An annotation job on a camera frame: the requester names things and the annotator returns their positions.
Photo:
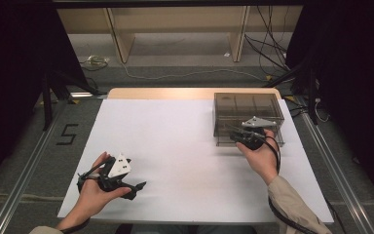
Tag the black metal stand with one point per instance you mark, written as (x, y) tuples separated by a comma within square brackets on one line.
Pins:
[(310, 87)]

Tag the person's right hand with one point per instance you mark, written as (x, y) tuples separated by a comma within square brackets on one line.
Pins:
[(263, 162)]

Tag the light wooden desk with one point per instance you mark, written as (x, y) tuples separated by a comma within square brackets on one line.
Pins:
[(175, 19)]

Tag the long aluminium rail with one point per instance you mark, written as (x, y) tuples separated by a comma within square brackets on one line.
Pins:
[(22, 182), (341, 182)]

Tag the smoky transparent drawer box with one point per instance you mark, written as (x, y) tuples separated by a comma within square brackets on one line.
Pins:
[(240, 105)]

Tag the person's left hand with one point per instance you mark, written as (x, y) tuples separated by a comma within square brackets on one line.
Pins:
[(91, 201)]

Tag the short aluminium rail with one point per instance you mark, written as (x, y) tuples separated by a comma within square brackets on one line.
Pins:
[(87, 95)]

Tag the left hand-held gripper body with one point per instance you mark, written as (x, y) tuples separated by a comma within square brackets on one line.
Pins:
[(120, 167)]

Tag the white table cover sheet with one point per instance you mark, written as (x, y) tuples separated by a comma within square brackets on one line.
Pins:
[(175, 146)]

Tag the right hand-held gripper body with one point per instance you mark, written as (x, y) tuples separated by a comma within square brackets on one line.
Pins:
[(256, 123)]

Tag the black tripod stand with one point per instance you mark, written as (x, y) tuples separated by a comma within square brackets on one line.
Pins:
[(56, 87)]

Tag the dark curtain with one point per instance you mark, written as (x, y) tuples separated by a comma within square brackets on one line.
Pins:
[(9, 65), (354, 81)]

